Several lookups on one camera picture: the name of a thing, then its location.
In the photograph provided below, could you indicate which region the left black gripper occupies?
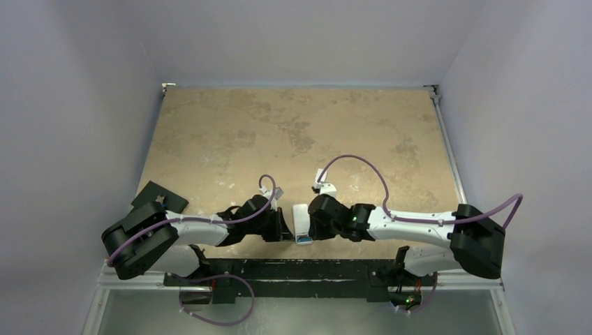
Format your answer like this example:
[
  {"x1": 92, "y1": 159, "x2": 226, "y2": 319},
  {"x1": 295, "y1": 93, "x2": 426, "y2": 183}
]
[{"x1": 245, "y1": 206, "x2": 295, "y2": 241}]

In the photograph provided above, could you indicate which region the white battery cover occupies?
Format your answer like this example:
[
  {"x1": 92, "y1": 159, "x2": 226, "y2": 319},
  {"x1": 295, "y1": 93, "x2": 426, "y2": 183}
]
[{"x1": 314, "y1": 169, "x2": 325, "y2": 183}]

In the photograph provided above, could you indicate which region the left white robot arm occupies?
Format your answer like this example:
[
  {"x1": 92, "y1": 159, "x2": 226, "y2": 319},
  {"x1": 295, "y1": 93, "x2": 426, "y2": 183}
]
[{"x1": 101, "y1": 195, "x2": 294, "y2": 285}]

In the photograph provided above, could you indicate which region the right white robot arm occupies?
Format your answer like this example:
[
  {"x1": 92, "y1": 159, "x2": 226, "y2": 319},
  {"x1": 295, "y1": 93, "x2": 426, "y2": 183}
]
[{"x1": 306, "y1": 194, "x2": 505, "y2": 284}]

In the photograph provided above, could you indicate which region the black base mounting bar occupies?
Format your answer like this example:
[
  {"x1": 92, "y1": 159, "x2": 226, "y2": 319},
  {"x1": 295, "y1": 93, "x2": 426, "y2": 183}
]
[{"x1": 163, "y1": 247, "x2": 435, "y2": 306}]

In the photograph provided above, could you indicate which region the black box with blue tool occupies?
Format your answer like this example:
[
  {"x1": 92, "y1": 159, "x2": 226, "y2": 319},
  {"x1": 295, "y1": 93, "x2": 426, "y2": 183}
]
[{"x1": 131, "y1": 181, "x2": 189, "y2": 214}]

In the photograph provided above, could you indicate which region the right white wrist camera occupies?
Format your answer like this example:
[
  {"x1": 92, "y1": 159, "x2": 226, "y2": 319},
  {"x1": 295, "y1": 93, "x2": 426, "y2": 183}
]
[{"x1": 311, "y1": 183, "x2": 337, "y2": 198}]

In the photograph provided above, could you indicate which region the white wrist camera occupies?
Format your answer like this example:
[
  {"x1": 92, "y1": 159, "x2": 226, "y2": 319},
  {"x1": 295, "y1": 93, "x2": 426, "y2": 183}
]
[
  {"x1": 311, "y1": 183, "x2": 337, "y2": 198},
  {"x1": 260, "y1": 186, "x2": 283, "y2": 211}
]

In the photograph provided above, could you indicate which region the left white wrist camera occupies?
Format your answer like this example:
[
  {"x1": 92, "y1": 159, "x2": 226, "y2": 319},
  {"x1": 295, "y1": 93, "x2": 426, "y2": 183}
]
[{"x1": 260, "y1": 186, "x2": 283, "y2": 211}]

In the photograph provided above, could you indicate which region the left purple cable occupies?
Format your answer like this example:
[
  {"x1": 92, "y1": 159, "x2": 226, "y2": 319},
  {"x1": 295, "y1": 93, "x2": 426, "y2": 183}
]
[{"x1": 106, "y1": 174, "x2": 277, "y2": 268}]

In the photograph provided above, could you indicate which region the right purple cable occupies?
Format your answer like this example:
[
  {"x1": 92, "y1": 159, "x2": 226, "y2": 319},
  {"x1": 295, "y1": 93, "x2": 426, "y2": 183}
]
[{"x1": 316, "y1": 154, "x2": 524, "y2": 230}]

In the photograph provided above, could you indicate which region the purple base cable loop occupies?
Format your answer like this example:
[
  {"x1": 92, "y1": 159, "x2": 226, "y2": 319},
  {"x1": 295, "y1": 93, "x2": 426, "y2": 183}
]
[{"x1": 178, "y1": 272, "x2": 256, "y2": 327}]

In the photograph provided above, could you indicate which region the aluminium frame rail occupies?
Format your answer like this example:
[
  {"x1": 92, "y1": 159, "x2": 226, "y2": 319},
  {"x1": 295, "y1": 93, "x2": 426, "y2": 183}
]
[{"x1": 424, "y1": 85, "x2": 516, "y2": 334}]

